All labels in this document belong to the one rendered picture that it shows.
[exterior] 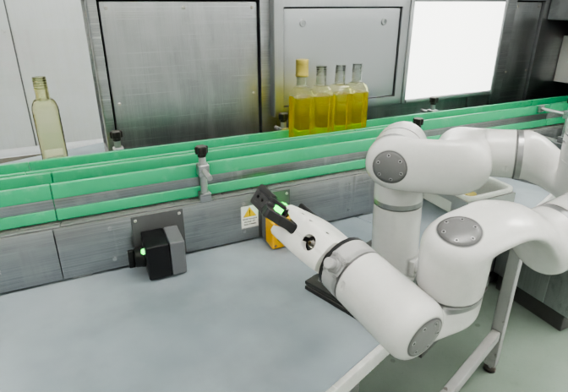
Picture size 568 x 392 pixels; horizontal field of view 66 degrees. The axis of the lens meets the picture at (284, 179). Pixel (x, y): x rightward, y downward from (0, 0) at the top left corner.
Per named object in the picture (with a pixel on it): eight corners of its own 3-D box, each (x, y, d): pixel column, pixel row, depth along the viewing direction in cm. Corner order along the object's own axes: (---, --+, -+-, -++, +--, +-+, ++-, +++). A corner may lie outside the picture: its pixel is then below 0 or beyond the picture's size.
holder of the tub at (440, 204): (439, 183, 143) (442, 160, 140) (510, 218, 120) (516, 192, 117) (396, 192, 136) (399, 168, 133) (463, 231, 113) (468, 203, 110)
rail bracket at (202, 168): (211, 198, 102) (208, 143, 97) (221, 209, 96) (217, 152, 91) (195, 200, 100) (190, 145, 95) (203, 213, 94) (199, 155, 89)
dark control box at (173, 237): (180, 256, 102) (177, 224, 98) (188, 274, 95) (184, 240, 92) (144, 264, 98) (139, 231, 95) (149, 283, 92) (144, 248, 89)
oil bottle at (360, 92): (355, 148, 135) (359, 78, 127) (365, 154, 130) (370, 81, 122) (339, 150, 133) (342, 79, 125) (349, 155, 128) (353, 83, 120)
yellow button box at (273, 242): (286, 232, 112) (286, 206, 109) (299, 246, 106) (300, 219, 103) (261, 237, 109) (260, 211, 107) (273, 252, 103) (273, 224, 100)
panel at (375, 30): (486, 92, 167) (503, -3, 154) (493, 94, 164) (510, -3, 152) (270, 116, 133) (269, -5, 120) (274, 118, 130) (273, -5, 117)
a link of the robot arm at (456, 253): (521, 240, 61) (397, 296, 55) (543, 163, 54) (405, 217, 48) (576, 280, 55) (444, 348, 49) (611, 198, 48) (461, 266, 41)
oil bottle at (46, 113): (71, 176, 113) (51, 74, 103) (73, 183, 109) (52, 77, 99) (47, 180, 111) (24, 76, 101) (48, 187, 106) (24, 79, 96)
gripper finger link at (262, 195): (259, 220, 57) (237, 195, 62) (275, 225, 59) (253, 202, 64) (273, 199, 57) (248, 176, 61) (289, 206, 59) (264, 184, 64)
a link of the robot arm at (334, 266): (317, 296, 50) (303, 280, 52) (358, 307, 56) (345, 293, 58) (353, 242, 49) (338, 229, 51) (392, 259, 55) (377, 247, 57)
